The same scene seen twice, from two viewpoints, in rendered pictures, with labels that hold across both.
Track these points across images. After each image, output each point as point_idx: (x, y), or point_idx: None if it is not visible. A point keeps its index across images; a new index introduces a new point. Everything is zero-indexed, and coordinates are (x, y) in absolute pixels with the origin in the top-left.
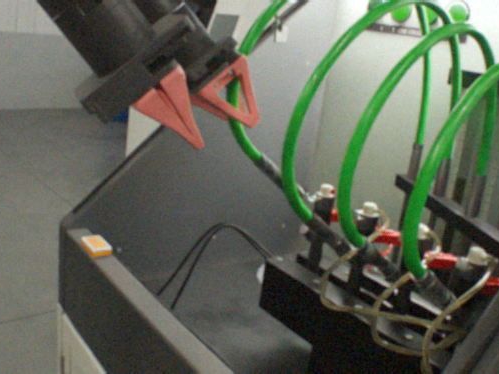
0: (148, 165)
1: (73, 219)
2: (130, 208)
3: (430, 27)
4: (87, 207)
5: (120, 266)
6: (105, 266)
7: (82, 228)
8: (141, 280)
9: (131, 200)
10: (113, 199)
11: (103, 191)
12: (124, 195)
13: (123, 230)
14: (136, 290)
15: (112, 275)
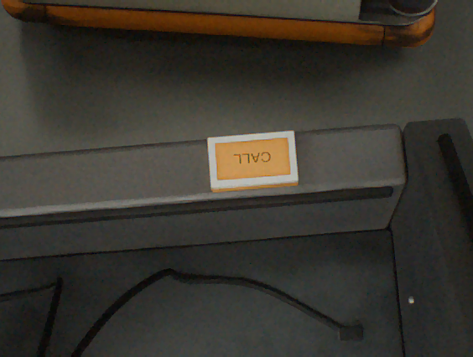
0: (460, 349)
1: (417, 138)
2: (432, 312)
3: None
4: (421, 168)
5: (143, 194)
6: (153, 158)
7: (409, 171)
8: (62, 217)
9: (435, 309)
10: (429, 245)
11: (434, 205)
12: (435, 280)
13: (421, 302)
14: (19, 188)
15: (103, 160)
